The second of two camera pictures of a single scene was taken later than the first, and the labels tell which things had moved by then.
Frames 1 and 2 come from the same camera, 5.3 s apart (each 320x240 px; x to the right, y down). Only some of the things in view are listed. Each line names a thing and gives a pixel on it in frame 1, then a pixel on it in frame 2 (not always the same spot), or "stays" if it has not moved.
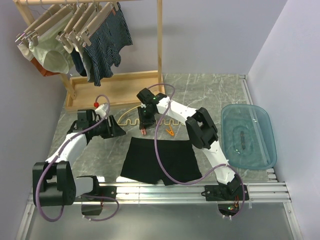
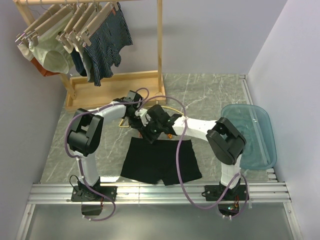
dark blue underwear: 78,62 stays
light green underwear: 50,52 stays
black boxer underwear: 177,157 stays
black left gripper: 115,130 -> 137,124
